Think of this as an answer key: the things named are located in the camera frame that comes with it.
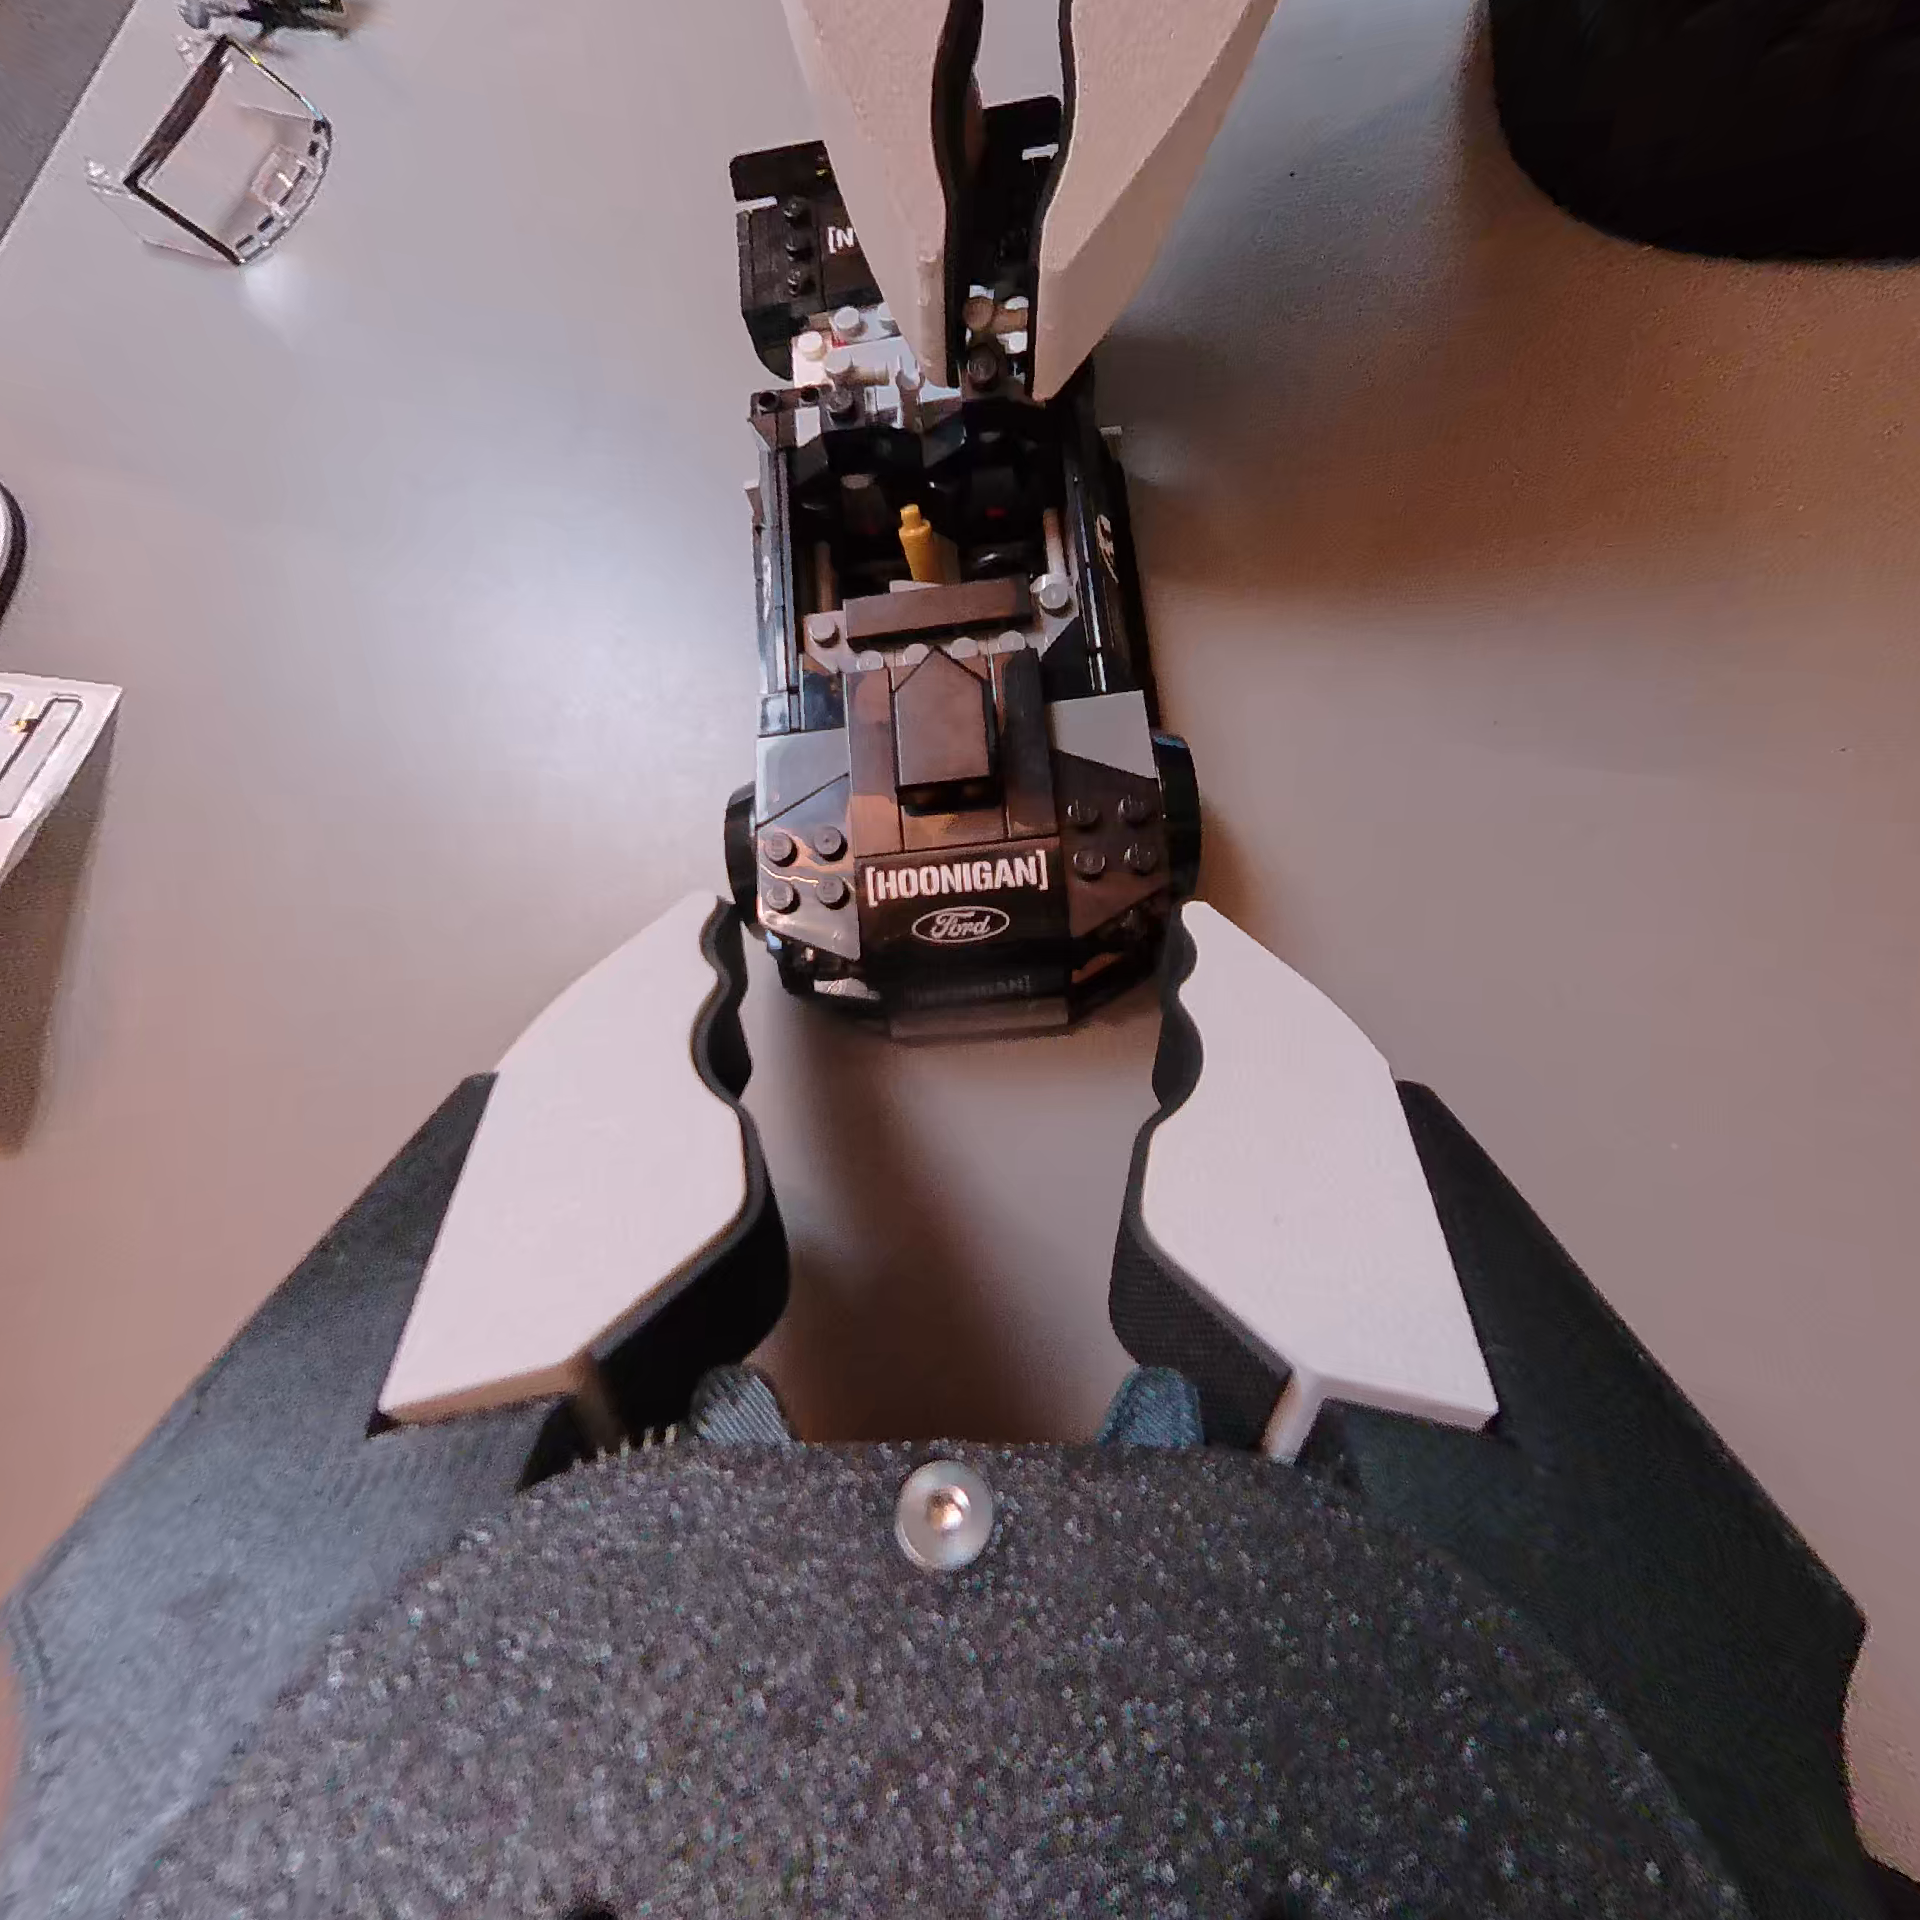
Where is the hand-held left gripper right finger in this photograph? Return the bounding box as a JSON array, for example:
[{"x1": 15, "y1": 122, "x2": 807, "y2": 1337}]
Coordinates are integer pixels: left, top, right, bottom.
[{"x1": 1112, "y1": 901, "x2": 1500, "y2": 1463}]

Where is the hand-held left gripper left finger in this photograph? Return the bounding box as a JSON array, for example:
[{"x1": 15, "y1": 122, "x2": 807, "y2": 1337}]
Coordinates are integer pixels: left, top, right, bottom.
[{"x1": 380, "y1": 890, "x2": 788, "y2": 1430}]

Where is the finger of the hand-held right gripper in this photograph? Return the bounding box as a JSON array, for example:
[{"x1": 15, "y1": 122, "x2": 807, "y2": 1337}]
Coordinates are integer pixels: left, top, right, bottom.
[
  {"x1": 1023, "y1": 0, "x2": 1282, "y2": 405},
  {"x1": 781, "y1": 0, "x2": 981, "y2": 392}
]

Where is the black lego car model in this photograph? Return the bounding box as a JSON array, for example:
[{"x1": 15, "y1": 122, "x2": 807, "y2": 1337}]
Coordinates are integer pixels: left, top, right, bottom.
[{"x1": 719, "y1": 96, "x2": 1205, "y2": 1049}]

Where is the clear lego windshield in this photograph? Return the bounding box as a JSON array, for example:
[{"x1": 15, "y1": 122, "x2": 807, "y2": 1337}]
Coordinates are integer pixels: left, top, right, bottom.
[{"x1": 88, "y1": 32, "x2": 338, "y2": 271}]

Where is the black mesh pad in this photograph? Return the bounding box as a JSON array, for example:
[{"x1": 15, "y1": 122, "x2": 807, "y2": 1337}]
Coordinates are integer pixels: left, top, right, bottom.
[{"x1": 1487, "y1": 0, "x2": 1920, "y2": 264}]

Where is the white sticker sheet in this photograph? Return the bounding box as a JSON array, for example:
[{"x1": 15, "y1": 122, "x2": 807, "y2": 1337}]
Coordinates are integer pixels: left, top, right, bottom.
[{"x1": 0, "y1": 677, "x2": 127, "y2": 886}]

